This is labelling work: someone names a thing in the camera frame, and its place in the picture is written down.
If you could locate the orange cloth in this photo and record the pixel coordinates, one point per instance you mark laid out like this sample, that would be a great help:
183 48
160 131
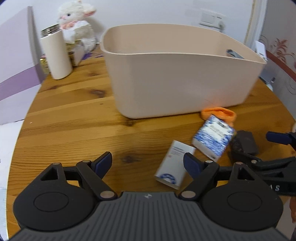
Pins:
219 113

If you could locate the gold foil item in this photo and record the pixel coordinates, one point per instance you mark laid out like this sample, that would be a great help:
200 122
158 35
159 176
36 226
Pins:
44 64

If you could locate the white plush lamb toy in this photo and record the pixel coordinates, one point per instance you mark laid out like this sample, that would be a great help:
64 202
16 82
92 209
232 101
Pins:
76 25

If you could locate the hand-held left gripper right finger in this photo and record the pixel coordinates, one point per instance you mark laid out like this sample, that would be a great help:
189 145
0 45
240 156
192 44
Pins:
191 164

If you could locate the grey item in bin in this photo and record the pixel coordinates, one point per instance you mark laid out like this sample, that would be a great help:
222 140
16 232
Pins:
234 53

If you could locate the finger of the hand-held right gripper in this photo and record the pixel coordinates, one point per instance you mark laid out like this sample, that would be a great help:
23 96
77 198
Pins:
276 137
272 164

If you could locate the white tumbler with metal rim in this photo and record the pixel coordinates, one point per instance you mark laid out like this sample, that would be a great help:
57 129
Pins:
56 58

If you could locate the blue patterned white box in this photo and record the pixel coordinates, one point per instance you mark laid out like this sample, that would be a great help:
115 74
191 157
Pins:
214 135

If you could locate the purple and white cabinet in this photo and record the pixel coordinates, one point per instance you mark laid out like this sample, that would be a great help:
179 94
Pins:
16 69

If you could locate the white appliance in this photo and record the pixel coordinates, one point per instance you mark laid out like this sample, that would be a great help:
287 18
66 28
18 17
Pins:
261 49

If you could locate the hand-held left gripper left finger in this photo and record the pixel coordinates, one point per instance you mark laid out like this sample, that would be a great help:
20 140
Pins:
103 163

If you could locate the white medicine box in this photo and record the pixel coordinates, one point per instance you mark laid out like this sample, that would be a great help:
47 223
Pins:
171 165

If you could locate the beige plastic storage bin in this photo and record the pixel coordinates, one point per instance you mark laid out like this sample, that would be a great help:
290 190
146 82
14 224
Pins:
175 88

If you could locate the black rectangular block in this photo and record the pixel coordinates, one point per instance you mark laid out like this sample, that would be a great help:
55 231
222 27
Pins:
245 143

